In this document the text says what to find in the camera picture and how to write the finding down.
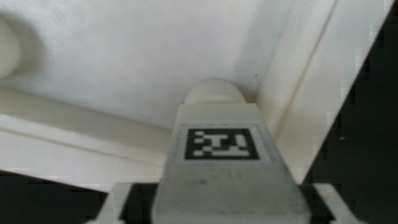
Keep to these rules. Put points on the white leg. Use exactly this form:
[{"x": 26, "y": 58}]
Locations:
[{"x": 227, "y": 184}]

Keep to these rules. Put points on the white right fence wall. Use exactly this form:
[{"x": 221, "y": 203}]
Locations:
[{"x": 344, "y": 45}]

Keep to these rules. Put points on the white square tabletop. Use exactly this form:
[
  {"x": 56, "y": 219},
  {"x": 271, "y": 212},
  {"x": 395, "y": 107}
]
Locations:
[{"x": 116, "y": 54}]

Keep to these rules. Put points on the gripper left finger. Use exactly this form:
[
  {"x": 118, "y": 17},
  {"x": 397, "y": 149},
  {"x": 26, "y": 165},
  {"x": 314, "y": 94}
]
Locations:
[{"x": 111, "y": 211}]

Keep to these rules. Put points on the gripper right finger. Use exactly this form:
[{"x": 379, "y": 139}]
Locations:
[{"x": 337, "y": 205}]

